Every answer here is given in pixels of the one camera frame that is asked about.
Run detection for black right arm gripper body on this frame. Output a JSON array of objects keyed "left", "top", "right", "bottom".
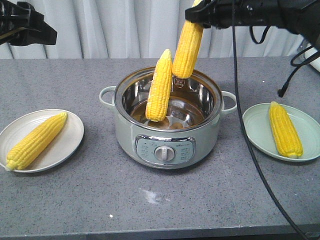
[{"left": 214, "top": 0, "right": 286, "bottom": 30}]

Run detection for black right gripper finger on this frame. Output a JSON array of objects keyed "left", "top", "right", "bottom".
[{"left": 185, "top": 0, "right": 217, "bottom": 28}]

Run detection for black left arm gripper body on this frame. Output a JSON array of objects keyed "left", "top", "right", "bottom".
[{"left": 0, "top": 0, "right": 57, "bottom": 47}]

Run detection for yellow corn cob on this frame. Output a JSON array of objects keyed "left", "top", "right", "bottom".
[
  {"left": 268, "top": 101, "right": 304, "bottom": 159},
  {"left": 5, "top": 112, "right": 68, "bottom": 171},
  {"left": 145, "top": 49, "right": 172, "bottom": 122},
  {"left": 171, "top": 0, "right": 205, "bottom": 79}
]

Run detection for white pleated curtain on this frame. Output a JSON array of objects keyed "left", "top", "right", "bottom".
[{"left": 0, "top": 0, "right": 303, "bottom": 59}]

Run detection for light green round plate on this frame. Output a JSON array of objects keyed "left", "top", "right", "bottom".
[{"left": 242, "top": 103, "right": 320, "bottom": 163}]

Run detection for beige round plate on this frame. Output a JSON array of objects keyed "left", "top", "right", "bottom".
[{"left": 0, "top": 109, "right": 84, "bottom": 174}]

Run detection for pale green electric cooking pot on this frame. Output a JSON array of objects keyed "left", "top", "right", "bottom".
[{"left": 99, "top": 67, "right": 237, "bottom": 170}]

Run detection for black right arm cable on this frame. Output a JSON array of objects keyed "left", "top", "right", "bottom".
[{"left": 231, "top": 0, "right": 311, "bottom": 240}]

